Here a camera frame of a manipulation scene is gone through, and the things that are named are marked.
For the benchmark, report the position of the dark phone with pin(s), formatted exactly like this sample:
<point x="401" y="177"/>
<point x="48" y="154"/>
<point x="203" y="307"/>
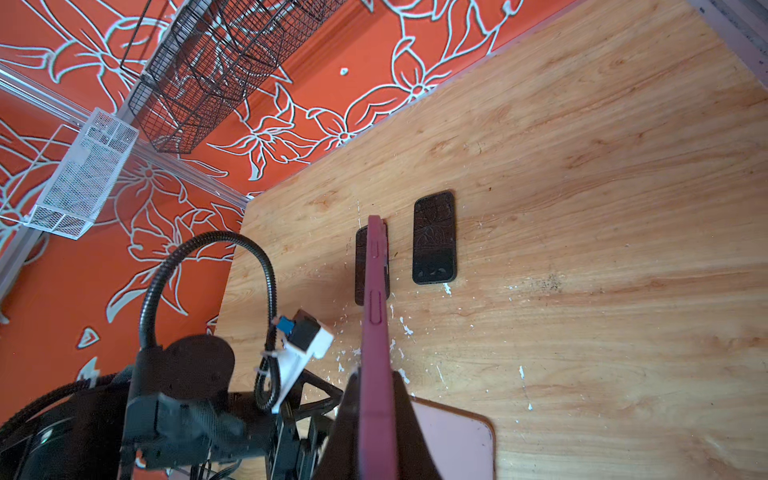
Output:
<point x="434" y="239"/>

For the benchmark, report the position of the purple phone case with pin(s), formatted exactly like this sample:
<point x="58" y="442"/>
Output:
<point x="377" y="444"/>

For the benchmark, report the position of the pink phone case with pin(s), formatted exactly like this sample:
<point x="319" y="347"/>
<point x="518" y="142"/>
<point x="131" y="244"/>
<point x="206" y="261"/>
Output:
<point x="462" y="444"/>

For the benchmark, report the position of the clear plastic bin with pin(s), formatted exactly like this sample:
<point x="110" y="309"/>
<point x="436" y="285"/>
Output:
<point x="59" y="184"/>

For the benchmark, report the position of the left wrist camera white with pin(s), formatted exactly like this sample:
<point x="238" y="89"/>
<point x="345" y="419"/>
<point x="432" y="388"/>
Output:
<point x="302" y="338"/>

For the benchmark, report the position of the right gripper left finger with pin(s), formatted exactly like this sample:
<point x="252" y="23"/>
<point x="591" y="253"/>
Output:
<point x="339" y="460"/>

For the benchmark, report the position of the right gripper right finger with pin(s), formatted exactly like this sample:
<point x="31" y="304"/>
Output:
<point x="414" y="459"/>

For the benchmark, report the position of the black phone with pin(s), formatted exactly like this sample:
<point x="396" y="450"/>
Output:
<point x="361" y="263"/>

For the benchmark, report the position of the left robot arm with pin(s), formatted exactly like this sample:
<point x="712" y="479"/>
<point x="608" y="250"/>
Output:
<point x="75" y="432"/>

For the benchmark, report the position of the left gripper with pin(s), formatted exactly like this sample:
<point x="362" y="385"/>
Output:
<point x="166" y="433"/>

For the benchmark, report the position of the black wire basket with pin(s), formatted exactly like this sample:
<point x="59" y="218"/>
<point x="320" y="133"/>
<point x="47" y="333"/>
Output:
<point x="210" y="59"/>

